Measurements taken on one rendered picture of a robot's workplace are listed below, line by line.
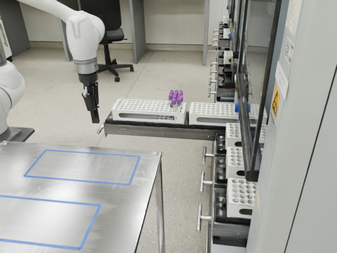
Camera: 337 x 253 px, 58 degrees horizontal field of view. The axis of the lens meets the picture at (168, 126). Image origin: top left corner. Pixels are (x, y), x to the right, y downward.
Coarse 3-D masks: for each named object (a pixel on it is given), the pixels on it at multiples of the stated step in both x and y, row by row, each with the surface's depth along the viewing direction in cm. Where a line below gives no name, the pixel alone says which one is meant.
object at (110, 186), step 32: (0, 160) 102; (32, 160) 101; (64, 160) 101; (96, 160) 101; (128, 160) 100; (160, 160) 102; (0, 192) 88; (32, 192) 88; (64, 192) 88; (96, 192) 88; (128, 192) 87; (160, 192) 111; (0, 224) 78; (32, 224) 78; (64, 224) 78; (96, 224) 77; (128, 224) 77; (160, 224) 120
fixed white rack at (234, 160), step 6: (228, 150) 96; (234, 150) 97; (240, 150) 97; (228, 156) 93; (234, 156) 94; (240, 156) 94; (228, 162) 91; (234, 162) 91; (240, 162) 91; (228, 168) 90; (234, 168) 90; (240, 168) 89; (228, 174) 91; (234, 174) 91; (240, 174) 95
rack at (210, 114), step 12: (192, 108) 121; (204, 108) 122; (216, 108) 120; (228, 108) 120; (264, 108) 119; (192, 120) 119; (204, 120) 124; (216, 120) 123; (228, 120) 123; (264, 120) 114
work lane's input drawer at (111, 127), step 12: (108, 120) 124; (120, 120) 123; (108, 132) 125; (120, 132) 124; (132, 132) 124; (144, 132) 123; (156, 132) 122; (168, 132) 121; (180, 132) 120; (192, 132) 119; (204, 132) 118; (216, 132) 118
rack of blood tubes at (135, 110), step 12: (120, 108) 123; (132, 108) 122; (144, 108) 122; (156, 108) 123; (168, 108) 121; (132, 120) 123; (144, 120) 122; (156, 120) 121; (168, 120) 120; (180, 120) 119
